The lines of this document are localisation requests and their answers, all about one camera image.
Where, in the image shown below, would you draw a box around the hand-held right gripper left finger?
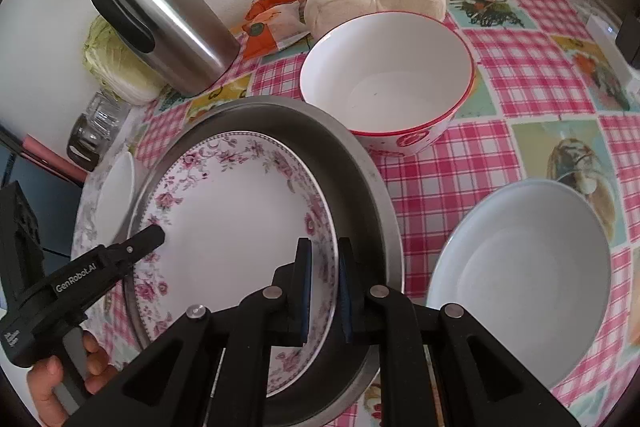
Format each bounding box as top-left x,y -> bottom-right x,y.
60,237 -> 316,427

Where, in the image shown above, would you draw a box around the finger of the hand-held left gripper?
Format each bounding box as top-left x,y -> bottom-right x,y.
99,226 -> 167,280

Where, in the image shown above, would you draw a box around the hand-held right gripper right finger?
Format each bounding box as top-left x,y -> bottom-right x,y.
337,237 -> 581,427

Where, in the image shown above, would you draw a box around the white square plate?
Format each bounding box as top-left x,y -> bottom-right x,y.
94,150 -> 137,248

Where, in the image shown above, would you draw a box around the pink floral plate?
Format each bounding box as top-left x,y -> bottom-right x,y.
134,132 -> 337,400

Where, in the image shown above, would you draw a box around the stainless steel basin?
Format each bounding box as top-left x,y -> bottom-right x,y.
122,96 -> 405,427

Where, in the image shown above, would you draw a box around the small white bowl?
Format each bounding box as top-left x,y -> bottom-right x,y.
425,179 -> 613,390

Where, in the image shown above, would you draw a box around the strawberry print bowl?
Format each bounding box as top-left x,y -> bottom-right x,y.
299,13 -> 476,158

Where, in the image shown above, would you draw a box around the person's left hand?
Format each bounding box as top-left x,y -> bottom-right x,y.
26,329 -> 121,425

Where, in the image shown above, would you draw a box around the dark folding chair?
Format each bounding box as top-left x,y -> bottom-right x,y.
0,127 -> 86,258

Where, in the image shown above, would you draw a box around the glass jars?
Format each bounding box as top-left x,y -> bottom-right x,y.
66,119 -> 121,172

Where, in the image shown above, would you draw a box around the pink board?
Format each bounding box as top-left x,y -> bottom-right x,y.
20,134 -> 91,185

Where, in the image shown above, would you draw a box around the clear glass cup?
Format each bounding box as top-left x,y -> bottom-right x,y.
82,92 -> 132,132

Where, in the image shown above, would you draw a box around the napa cabbage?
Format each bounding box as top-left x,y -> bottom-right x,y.
82,14 -> 166,104

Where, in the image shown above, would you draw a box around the stainless steel thermos jug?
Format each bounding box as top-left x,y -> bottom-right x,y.
83,0 -> 242,98

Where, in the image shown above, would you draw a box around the orange white snack packet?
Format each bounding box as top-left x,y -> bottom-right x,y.
242,4 -> 311,58

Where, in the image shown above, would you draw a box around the white power strip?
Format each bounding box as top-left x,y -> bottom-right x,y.
587,14 -> 640,95

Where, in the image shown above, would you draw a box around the black charger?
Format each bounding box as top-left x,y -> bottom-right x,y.
615,14 -> 640,68

